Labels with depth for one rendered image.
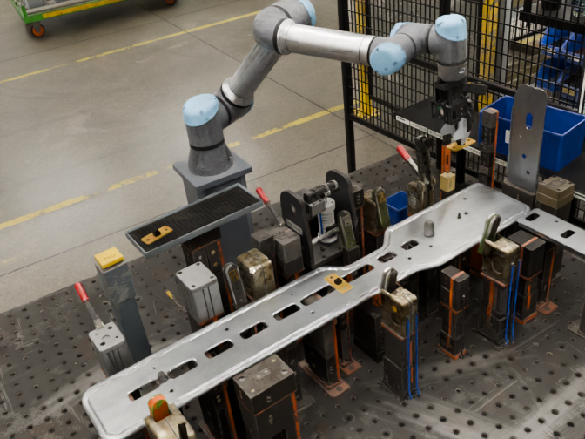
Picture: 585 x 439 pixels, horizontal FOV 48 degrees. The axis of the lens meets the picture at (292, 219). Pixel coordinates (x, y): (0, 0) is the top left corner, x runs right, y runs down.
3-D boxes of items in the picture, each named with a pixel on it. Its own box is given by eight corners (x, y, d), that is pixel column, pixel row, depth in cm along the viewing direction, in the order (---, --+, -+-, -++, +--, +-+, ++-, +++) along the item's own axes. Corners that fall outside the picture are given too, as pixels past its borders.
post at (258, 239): (275, 346, 204) (258, 241, 182) (266, 338, 208) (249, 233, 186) (288, 339, 206) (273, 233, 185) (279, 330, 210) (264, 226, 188)
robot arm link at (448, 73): (451, 51, 173) (475, 58, 168) (452, 67, 176) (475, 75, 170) (431, 62, 171) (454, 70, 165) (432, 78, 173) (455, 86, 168)
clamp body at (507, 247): (498, 354, 193) (507, 259, 174) (467, 332, 201) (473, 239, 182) (519, 339, 197) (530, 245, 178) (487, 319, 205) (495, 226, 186)
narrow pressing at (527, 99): (534, 193, 206) (547, 91, 187) (505, 180, 214) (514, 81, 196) (535, 193, 206) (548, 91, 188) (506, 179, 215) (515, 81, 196)
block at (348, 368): (347, 376, 191) (342, 300, 175) (320, 351, 200) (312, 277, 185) (362, 367, 194) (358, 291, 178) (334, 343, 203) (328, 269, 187)
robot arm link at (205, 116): (180, 143, 216) (171, 104, 209) (206, 126, 225) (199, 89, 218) (208, 150, 210) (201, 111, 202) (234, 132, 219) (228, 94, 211)
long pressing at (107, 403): (111, 457, 141) (110, 452, 140) (76, 395, 157) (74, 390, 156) (535, 210, 201) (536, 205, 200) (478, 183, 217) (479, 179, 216)
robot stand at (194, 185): (192, 257, 248) (171, 164, 226) (241, 237, 256) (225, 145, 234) (216, 285, 233) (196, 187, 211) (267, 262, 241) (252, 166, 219)
